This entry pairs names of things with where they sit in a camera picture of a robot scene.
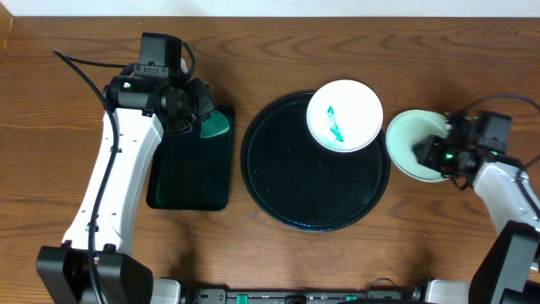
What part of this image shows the green scrubbing sponge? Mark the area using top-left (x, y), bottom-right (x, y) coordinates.
top-left (199, 111), bottom-right (230, 138)

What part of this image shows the white plate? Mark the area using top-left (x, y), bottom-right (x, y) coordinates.
top-left (306, 79), bottom-right (383, 153)

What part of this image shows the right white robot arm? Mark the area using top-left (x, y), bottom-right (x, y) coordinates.
top-left (413, 111), bottom-right (539, 303)

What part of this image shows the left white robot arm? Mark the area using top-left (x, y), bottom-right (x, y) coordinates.
top-left (36, 64), bottom-right (214, 303)

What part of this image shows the black rectangular tray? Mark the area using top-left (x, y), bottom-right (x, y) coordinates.
top-left (146, 106), bottom-right (235, 211)

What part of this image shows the black round tray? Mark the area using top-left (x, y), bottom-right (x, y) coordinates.
top-left (240, 91), bottom-right (391, 232)

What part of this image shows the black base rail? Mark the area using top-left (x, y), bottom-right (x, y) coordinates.
top-left (179, 278), bottom-right (427, 304)

